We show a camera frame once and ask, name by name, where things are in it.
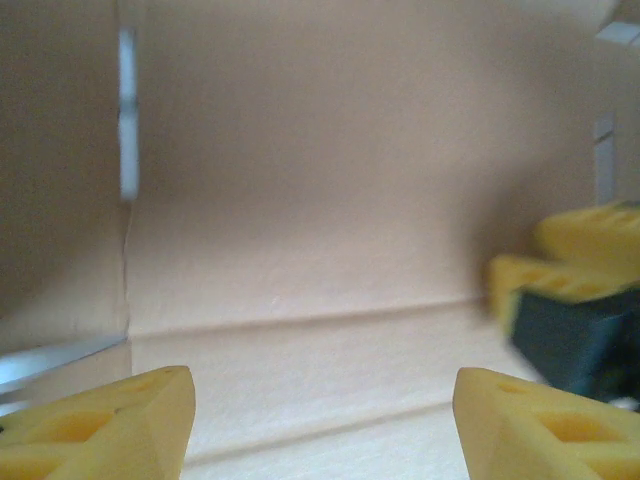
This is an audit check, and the brown cardboard box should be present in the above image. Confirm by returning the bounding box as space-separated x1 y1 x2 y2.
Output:
0 0 640 480

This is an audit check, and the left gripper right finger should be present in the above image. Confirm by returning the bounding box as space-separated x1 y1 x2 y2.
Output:
452 367 640 480

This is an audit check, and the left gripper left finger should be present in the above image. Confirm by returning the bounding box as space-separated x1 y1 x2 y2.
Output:
0 364 197 480

